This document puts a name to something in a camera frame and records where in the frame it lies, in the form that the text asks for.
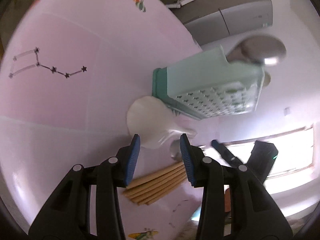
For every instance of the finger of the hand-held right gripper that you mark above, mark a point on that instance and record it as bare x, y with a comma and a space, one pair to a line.
225, 153

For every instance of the bright window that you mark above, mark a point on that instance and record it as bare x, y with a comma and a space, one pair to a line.
292, 152

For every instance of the white ceramic spoon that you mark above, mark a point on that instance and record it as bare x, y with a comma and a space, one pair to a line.
147, 120

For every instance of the white wall socket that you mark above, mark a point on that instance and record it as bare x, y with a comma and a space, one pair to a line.
286, 111

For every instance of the bundle of wooden chopsticks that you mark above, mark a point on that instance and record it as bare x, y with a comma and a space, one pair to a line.
155, 182

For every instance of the grey refrigerator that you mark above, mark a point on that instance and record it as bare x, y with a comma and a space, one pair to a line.
225, 10

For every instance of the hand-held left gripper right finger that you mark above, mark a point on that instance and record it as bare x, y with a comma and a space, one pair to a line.
187, 160

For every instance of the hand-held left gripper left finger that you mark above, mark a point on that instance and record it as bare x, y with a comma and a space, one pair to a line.
132, 160

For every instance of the white narrow box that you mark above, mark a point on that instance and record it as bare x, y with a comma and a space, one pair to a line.
187, 0

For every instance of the white fleece clothing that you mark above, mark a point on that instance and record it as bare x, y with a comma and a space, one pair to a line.
187, 232

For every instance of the mint green utensil holder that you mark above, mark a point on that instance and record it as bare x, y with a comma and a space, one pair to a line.
200, 77

